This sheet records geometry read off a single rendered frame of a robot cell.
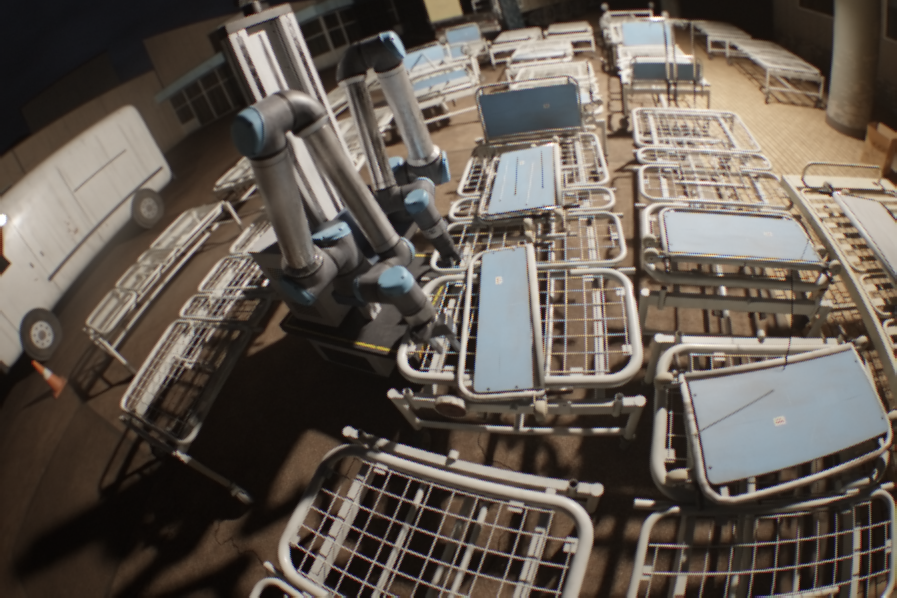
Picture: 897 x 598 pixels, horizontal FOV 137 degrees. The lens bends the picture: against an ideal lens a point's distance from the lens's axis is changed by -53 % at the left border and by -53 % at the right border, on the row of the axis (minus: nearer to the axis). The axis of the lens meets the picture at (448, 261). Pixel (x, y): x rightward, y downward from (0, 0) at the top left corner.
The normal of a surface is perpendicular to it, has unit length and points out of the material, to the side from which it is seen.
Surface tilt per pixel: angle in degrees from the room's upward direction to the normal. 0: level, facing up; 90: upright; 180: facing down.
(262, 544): 0
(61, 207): 88
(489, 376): 2
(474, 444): 0
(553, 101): 90
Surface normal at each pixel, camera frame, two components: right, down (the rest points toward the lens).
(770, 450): -0.25, -0.80
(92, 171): 0.95, -0.15
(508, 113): -0.22, 0.67
